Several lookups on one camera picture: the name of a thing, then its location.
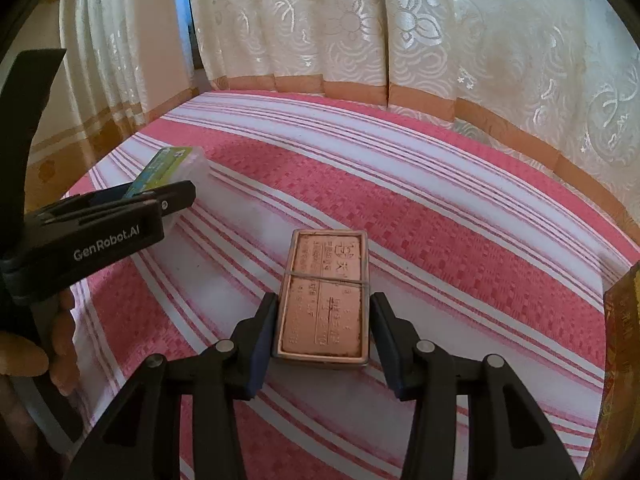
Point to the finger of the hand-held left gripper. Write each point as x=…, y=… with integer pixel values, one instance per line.
x=175, y=194
x=112, y=195

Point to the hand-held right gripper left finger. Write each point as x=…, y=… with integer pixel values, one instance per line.
x=260, y=350

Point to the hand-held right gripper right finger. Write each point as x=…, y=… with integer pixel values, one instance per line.
x=387, y=350

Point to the clear plastic box green label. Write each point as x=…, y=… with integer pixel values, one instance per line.
x=192, y=170

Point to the pink rectangular box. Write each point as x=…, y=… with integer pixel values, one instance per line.
x=325, y=310

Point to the rectangular metal tin box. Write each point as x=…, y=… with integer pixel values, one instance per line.
x=622, y=360

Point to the person's left hand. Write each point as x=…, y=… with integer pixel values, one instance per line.
x=62, y=340

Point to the cream floral curtain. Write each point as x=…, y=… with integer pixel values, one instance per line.
x=450, y=35
x=125, y=60

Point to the pink striped bed cloth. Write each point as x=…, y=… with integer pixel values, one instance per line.
x=400, y=185

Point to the window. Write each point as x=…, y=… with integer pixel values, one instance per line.
x=182, y=10

